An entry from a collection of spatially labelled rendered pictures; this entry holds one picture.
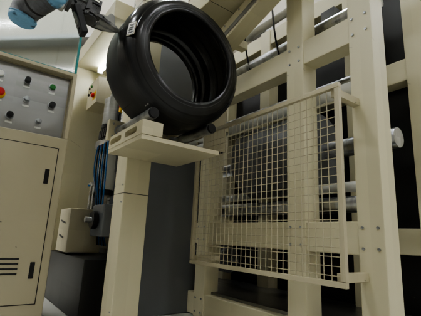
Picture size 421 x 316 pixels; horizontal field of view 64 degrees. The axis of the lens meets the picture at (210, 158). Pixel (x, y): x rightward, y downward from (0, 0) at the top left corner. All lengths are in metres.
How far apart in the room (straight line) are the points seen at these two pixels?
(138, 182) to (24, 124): 0.66
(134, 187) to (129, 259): 0.33
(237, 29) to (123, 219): 1.12
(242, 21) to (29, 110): 1.18
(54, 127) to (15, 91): 0.25
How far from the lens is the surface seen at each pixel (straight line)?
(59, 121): 1.99
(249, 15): 1.87
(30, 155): 1.87
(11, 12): 1.39
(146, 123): 1.32
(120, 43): 1.45
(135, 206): 1.66
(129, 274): 1.67
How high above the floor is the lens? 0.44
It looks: 13 degrees up
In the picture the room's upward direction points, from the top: 3 degrees clockwise
